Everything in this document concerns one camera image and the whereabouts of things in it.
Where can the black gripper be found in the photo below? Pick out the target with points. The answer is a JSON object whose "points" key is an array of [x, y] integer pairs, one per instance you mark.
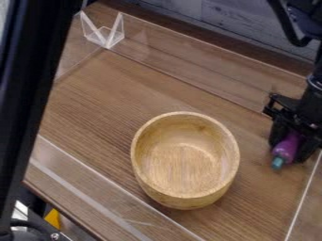
{"points": [[298, 115]]}

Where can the purple toy eggplant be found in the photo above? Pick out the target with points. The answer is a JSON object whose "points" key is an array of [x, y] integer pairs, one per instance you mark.
{"points": [[285, 150]]}

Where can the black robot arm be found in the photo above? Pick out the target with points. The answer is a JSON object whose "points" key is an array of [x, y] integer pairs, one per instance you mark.
{"points": [[300, 17]]}

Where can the brown wooden bowl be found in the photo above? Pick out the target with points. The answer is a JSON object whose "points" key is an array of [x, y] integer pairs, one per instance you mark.
{"points": [[185, 157]]}

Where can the clear acrylic tray wall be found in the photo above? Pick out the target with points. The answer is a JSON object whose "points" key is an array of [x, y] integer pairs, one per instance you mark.
{"points": [[95, 202]]}

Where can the clear acrylic corner bracket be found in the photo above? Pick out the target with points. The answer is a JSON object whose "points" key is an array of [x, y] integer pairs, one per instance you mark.
{"points": [[103, 36]]}

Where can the black foreground post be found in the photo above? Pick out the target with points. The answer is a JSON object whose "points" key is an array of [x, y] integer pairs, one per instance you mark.
{"points": [[31, 47]]}

